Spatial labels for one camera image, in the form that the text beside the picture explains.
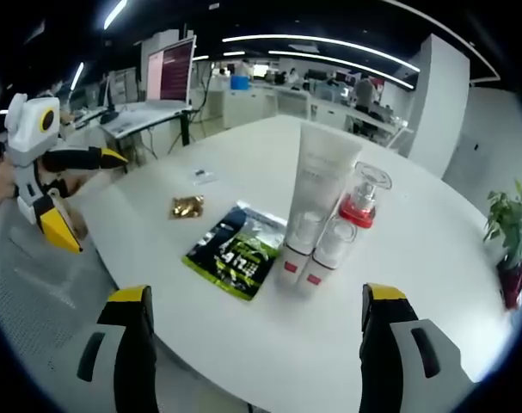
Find green potted plant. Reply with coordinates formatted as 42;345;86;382
483;179;522;264

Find white skincare bottle red collar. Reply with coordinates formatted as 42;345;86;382
338;160;393;236

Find silver blue skincare sachet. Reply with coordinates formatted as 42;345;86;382
234;199;288;234

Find gold foil skincare sachet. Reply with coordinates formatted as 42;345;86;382
168;194;206;221

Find person's left hand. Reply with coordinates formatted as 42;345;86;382
42;170;84;200

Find white skincare tube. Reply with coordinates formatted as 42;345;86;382
283;120;365;260

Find green black skincare sachet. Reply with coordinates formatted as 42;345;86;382
181;205;284;302

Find long ceiling light strip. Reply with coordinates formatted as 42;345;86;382
220;34;421;71
266;50;417;90

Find black pole stand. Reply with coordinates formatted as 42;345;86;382
98;77;120;124

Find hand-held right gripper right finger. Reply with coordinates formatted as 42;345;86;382
358;282;476;413

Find small white skincare sachet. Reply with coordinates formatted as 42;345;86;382
188;168;215;187

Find white mesh office chair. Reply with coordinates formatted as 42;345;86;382
0;188;120;413

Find small white skincare spray bottle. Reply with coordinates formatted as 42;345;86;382
273;210;327;292
300;219;359;299

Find row of white office desks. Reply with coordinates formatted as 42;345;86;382
195;81;416;151

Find background white mesh chair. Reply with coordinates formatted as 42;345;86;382
277;91;311;120

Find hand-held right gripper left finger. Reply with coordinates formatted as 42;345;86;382
49;284;158;413

